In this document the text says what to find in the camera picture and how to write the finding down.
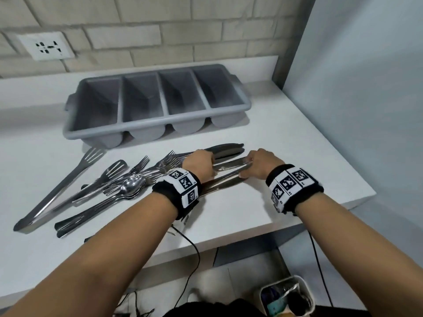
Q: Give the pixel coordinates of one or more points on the person's left hand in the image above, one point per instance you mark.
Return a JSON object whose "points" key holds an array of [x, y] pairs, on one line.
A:
{"points": [[198, 165]]}

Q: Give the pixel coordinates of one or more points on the person's right hand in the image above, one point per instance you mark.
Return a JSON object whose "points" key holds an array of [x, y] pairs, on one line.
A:
{"points": [[264, 163]]}

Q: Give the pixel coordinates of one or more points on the person's right thumb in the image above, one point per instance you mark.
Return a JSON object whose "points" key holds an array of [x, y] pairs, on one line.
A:
{"points": [[246, 174]]}

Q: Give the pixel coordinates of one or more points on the person's left fingers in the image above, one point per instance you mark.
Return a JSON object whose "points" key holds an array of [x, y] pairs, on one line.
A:
{"points": [[209, 154]]}

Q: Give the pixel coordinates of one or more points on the person's right forearm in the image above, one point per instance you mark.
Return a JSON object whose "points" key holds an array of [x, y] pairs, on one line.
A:
{"points": [[357, 254]]}

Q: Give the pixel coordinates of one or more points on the person's left forearm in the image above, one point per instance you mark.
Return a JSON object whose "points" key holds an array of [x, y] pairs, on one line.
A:
{"points": [[99, 260]]}

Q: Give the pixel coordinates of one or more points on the black wristband with marker tags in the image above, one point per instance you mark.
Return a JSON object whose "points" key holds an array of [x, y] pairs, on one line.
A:
{"points": [[180, 191], [292, 188]]}

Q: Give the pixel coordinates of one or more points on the pile of steel forks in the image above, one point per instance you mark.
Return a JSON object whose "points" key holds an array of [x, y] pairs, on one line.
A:
{"points": [[155, 166]]}

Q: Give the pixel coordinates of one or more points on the grey four-compartment cutlery tray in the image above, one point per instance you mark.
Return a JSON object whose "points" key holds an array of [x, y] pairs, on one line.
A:
{"points": [[155, 102]]}

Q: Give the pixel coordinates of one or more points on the pile of steel spoons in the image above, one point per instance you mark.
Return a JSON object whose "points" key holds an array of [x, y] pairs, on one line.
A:
{"points": [[109, 199]]}

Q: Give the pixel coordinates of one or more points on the white plastic bin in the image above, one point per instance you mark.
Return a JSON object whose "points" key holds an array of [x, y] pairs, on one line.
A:
{"points": [[286, 297]]}

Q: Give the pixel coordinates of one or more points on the person's black clothing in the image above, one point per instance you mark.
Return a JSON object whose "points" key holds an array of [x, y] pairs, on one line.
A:
{"points": [[218, 308]]}

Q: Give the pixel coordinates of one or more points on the long steel slotted tongs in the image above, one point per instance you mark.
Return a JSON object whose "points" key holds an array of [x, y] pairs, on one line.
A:
{"points": [[59, 191]]}

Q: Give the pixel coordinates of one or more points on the white wall power socket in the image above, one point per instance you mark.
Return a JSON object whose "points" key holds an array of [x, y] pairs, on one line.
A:
{"points": [[46, 46]]}

